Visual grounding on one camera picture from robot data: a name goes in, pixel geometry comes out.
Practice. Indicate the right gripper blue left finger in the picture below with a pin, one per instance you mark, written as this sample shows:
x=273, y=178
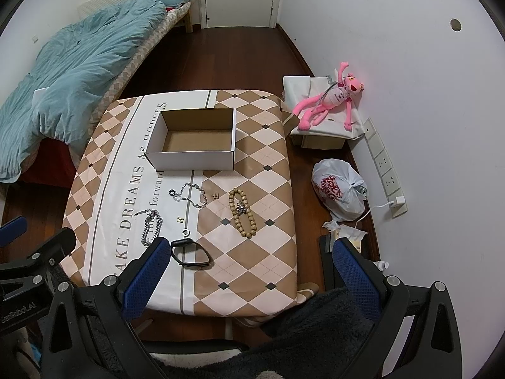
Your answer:
x=140, y=278

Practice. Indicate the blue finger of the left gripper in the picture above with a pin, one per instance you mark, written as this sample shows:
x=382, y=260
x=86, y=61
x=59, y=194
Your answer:
x=12, y=230

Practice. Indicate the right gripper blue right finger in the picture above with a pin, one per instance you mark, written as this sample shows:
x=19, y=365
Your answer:
x=363, y=279

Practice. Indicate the black fitness band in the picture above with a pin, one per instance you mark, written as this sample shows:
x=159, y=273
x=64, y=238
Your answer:
x=190, y=255

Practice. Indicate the black box on floor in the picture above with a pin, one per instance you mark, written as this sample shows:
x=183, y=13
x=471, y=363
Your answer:
x=332, y=278

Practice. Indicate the crumpled white paper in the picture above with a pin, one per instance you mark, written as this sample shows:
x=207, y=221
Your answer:
x=337, y=231

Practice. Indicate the bed with patterned mattress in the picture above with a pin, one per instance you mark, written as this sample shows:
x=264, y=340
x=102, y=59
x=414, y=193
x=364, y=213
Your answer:
x=150, y=43

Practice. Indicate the white plastic bag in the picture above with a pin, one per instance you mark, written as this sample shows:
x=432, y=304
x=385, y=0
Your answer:
x=340, y=188

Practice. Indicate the checkered printed tablecloth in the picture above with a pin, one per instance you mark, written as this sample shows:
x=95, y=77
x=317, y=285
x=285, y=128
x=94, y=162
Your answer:
x=118, y=203

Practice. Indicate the teal duvet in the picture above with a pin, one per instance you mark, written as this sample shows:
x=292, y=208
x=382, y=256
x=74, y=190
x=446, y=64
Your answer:
x=75, y=75

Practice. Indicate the white cloth covered box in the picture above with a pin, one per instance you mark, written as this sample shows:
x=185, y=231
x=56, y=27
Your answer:
x=329, y=134

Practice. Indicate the white cardboard box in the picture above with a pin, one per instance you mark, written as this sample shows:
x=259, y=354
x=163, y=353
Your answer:
x=193, y=139

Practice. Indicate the pink panther plush toy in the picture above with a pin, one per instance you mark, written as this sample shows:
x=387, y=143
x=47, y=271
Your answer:
x=312, y=111

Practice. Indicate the white wall power strip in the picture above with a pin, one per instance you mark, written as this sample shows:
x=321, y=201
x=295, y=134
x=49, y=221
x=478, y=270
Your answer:
x=384, y=166

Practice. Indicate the white charger with cable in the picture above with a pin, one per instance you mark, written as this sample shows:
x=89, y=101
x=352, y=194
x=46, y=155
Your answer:
x=395, y=202

